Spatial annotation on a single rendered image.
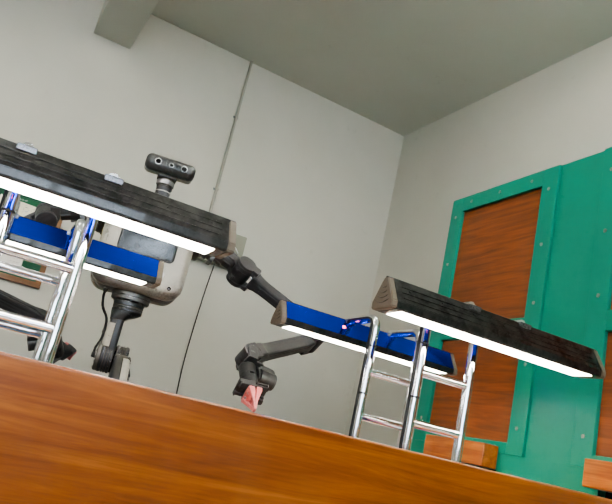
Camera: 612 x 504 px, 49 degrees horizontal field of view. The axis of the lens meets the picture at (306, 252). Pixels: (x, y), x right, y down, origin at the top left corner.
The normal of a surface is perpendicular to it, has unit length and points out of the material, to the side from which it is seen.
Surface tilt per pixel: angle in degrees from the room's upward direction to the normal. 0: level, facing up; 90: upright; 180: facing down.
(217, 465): 90
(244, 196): 90
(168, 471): 90
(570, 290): 90
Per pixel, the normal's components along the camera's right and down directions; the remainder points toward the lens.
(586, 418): -0.87, -0.31
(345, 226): 0.47, -0.14
